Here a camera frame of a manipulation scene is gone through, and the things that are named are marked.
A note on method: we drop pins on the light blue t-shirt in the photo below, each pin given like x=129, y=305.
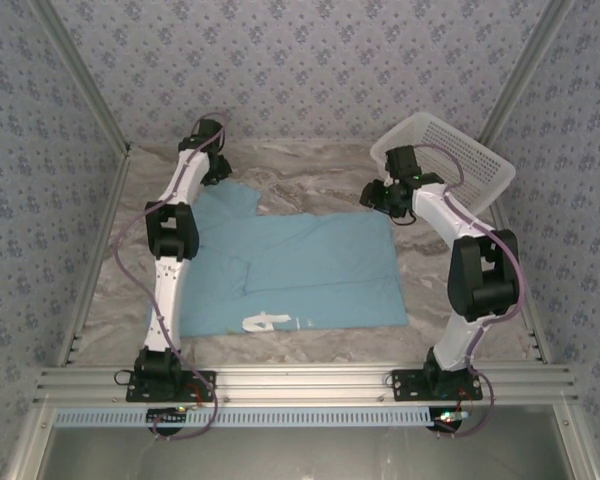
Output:
x=320, y=270

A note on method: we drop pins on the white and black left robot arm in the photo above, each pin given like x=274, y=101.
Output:
x=167, y=290

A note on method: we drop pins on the white perforated plastic basket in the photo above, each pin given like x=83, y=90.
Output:
x=475, y=150

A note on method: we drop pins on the marble pattern table cover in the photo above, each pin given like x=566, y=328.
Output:
x=305, y=170

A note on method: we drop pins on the black controller board with LEDs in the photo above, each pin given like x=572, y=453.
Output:
x=447, y=422
x=165, y=417

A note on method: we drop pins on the aluminium diagonal frame post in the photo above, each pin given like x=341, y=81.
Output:
x=524, y=75
x=86, y=75

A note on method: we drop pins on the aluminium table side rail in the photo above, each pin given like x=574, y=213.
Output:
x=536, y=325
x=97, y=250

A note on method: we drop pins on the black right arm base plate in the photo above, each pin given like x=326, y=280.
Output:
x=407, y=385

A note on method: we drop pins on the aluminium frame cross rail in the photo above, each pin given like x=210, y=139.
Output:
x=305, y=382

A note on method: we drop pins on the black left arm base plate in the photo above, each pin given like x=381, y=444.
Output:
x=200, y=385

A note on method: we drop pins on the aluminium lower frame post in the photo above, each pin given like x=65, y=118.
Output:
x=29, y=445
x=575, y=445

